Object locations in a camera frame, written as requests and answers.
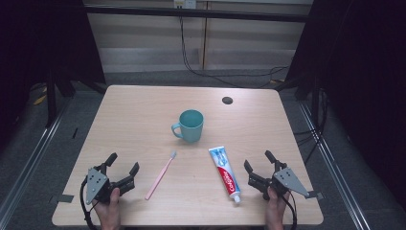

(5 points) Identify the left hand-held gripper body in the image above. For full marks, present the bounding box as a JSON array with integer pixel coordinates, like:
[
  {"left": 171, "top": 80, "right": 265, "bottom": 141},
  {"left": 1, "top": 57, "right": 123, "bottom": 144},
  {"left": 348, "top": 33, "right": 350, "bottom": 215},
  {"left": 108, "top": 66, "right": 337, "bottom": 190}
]
[{"left": 85, "top": 166, "right": 122, "bottom": 206}]

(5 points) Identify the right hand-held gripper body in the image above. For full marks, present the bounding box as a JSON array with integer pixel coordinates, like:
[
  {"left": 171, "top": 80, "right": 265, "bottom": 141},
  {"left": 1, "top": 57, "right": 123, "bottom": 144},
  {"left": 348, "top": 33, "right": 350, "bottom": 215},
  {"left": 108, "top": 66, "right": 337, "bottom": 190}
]
[{"left": 270, "top": 167, "right": 310, "bottom": 197}]

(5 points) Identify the pink toothbrush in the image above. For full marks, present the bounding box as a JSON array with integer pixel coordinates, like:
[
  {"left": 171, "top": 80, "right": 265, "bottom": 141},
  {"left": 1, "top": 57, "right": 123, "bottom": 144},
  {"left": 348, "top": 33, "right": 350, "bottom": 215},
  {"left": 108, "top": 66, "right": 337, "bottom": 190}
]
[{"left": 144, "top": 150, "right": 177, "bottom": 201}]

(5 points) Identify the white blue toothpaste tube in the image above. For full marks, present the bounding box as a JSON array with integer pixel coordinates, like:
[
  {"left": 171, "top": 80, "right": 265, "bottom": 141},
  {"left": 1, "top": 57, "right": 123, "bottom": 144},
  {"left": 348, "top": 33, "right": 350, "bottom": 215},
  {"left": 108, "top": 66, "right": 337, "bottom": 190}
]
[{"left": 208, "top": 146, "right": 242, "bottom": 204}]

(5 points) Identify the teal cup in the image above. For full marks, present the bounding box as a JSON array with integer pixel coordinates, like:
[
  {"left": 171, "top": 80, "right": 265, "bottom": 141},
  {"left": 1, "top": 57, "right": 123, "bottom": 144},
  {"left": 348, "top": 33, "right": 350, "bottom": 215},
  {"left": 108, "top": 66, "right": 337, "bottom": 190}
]
[{"left": 170, "top": 109, "right": 205, "bottom": 144}]

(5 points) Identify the person's left hand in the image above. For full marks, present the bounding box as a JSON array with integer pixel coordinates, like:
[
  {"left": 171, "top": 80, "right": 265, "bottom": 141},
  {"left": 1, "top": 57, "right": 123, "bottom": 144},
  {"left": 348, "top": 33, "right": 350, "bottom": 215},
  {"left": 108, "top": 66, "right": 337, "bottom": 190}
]
[{"left": 92, "top": 187, "right": 123, "bottom": 230}]

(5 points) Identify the person's right hand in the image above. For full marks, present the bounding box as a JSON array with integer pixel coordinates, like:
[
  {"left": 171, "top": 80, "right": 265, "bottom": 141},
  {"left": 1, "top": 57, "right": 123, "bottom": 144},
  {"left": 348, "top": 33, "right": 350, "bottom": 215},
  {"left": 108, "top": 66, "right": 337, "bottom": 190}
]
[{"left": 264, "top": 186, "right": 290, "bottom": 230}]

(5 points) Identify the grey tape strip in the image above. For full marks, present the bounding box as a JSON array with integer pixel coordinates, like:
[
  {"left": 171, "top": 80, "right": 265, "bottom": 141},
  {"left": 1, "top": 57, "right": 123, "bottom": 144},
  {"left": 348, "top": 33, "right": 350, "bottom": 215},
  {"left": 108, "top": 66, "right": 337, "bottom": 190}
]
[
  {"left": 304, "top": 190, "right": 325, "bottom": 201},
  {"left": 56, "top": 194, "right": 75, "bottom": 204}
]

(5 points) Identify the black metal stand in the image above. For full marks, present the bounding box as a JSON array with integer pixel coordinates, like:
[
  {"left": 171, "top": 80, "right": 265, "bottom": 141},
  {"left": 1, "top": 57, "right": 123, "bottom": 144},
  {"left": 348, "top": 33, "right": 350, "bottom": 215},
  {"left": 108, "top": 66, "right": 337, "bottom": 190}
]
[{"left": 45, "top": 68, "right": 59, "bottom": 128}]

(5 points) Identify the yellow floor scrap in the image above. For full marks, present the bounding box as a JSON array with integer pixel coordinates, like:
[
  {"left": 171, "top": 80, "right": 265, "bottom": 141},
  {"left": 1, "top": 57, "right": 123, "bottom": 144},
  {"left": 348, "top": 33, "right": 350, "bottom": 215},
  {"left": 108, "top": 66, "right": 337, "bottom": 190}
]
[{"left": 33, "top": 93, "right": 48, "bottom": 106}]

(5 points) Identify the black curtain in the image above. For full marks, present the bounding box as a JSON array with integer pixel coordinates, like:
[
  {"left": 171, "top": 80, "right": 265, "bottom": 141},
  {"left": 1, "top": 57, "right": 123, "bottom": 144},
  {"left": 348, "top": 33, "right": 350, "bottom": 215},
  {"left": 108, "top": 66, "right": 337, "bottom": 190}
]
[
  {"left": 0, "top": 0, "right": 107, "bottom": 142},
  {"left": 282, "top": 0, "right": 406, "bottom": 210}
]

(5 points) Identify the dark long desk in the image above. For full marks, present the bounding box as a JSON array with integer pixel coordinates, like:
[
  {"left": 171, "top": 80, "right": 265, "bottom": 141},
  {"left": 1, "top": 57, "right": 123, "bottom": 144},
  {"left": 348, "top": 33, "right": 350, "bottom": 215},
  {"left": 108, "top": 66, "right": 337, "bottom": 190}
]
[{"left": 83, "top": 4, "right": 310, "bottom": 23}]

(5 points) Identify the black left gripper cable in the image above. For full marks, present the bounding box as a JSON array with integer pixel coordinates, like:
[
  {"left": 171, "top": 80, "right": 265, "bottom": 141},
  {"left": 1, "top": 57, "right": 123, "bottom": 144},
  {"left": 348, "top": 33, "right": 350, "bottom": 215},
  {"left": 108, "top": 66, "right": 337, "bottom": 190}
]
[{"left": 79, "top": 176, "right": 99, "bottom": 230}]

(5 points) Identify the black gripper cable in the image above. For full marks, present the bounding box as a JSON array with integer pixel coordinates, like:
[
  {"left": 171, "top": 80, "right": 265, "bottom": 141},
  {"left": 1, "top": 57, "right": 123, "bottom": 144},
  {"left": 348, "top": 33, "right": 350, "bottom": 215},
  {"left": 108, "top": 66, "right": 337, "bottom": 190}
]
[
  {"left": 79, "top": 176, "right": 99, "bottom": 230},
  {"left": 281, "top": 191, "right": 298, "bottom": 230}
]

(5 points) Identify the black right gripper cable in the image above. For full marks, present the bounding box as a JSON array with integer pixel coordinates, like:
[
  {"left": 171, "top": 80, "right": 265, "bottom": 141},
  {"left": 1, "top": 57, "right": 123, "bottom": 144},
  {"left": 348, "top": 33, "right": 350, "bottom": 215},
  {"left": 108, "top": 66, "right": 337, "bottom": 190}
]
[{"left": 281, "top": 191, "right": 298, "bottom": 230}]

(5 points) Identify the metal floor rail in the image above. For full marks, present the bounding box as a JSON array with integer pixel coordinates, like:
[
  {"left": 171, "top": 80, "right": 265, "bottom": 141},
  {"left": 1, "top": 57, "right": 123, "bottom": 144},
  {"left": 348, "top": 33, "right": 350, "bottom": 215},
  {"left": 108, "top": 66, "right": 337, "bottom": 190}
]
[
  {"left": 298, "top": 101, "right": 372, "bottom": 230},
  {"left": 0, "top": 103, "right": 66, "bottom": 226}
]

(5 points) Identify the bundle of black floor cables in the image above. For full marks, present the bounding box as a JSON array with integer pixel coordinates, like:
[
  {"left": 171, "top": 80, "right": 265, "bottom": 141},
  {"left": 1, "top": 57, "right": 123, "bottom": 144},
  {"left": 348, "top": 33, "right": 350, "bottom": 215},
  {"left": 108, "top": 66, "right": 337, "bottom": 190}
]
[{"left": 292, "top": 88, "right": 330, "bottom": 165}]

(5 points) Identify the black wall socket cable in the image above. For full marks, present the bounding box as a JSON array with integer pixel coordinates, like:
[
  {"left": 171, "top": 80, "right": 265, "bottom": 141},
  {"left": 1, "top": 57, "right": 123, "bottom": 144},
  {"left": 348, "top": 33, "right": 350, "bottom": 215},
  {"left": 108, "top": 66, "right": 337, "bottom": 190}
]
[{"left": 178, "top": 14, "right": 290, "bottom": 89}]

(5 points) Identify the white wall socket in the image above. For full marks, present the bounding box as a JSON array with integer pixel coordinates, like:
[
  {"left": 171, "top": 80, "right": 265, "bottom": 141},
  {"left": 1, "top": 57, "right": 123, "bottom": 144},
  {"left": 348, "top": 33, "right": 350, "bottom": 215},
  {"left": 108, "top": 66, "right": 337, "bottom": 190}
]
[{"left": 173, "top": 0, "right": 197, "bottom": 10}]

